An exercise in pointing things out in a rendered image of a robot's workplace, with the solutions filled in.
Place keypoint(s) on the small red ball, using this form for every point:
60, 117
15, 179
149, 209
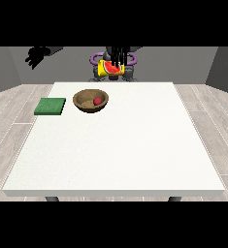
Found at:
97, 100

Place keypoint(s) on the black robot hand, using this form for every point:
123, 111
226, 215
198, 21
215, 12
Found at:
118, 53
38, 55

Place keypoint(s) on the yellow cup with melon print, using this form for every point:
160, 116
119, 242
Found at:
107, 69

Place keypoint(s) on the brown wooden bowl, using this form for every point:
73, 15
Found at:
86, 103

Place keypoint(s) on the dark table leg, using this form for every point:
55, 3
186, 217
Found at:
52, 198
175, 198

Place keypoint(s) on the green square pad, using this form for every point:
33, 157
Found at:
49, 106

